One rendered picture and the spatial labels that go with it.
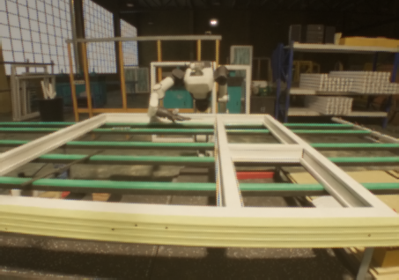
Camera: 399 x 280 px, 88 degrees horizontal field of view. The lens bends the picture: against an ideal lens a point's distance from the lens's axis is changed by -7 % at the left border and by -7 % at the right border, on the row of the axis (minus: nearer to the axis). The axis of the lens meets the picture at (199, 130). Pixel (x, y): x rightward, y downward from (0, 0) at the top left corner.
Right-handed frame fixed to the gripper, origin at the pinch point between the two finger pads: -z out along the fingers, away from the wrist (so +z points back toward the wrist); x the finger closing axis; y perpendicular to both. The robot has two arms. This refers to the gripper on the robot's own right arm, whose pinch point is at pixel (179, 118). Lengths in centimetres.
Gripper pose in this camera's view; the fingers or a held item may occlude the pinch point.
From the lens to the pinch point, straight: 182.9
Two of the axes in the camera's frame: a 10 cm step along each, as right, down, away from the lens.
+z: -9.4, -3.0, -1.4
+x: 0.5, -5.6, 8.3
